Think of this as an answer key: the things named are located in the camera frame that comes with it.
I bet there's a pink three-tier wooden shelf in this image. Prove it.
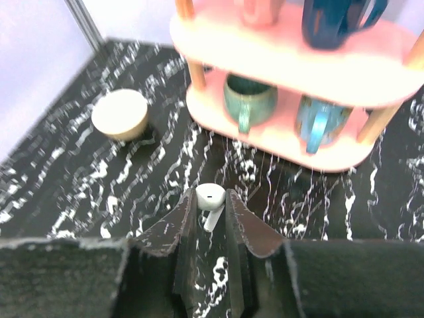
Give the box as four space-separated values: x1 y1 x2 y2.
170 1 423 172

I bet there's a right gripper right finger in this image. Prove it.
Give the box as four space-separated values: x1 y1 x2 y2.
225 189 423 317

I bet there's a dark blue mug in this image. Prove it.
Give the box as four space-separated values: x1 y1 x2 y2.
301 0 388 50

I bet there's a white earbud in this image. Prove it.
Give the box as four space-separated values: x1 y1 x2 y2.
195 183 225 233

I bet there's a light blue butterfly mug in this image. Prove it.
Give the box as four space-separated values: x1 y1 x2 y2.
295 95 352 154

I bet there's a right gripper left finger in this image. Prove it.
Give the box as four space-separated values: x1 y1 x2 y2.
1 189 197 317

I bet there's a pink mug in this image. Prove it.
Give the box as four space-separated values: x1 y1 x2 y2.
234 0 285 28

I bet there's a green glazed mug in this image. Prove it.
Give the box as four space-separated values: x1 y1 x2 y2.
223 74 278 134

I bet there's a cream ceramic bowl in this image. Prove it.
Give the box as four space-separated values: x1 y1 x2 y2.
91 89 148 141

